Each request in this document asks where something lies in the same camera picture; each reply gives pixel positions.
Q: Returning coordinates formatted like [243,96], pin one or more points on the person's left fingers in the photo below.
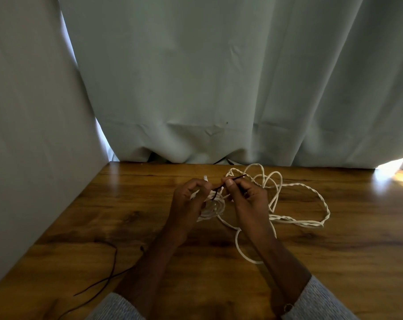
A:
[198,187]

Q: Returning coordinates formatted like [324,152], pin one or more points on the person's right hand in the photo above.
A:
[251,213]

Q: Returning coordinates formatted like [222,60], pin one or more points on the person's right thumb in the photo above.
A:
[232,189]

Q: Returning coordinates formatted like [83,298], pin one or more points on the pale green curtain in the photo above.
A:
[221,79]

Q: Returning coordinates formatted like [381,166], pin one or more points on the person's right forearm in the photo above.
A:
[281,269]

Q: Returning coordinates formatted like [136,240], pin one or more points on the person's left hand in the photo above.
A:
[184,213]

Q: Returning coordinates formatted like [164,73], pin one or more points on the grey knit sweater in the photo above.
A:
[321,303]

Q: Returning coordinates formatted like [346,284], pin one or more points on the person's left forearm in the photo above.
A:
[148,273]

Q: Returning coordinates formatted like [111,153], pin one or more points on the black twist tie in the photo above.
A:
[236,179]

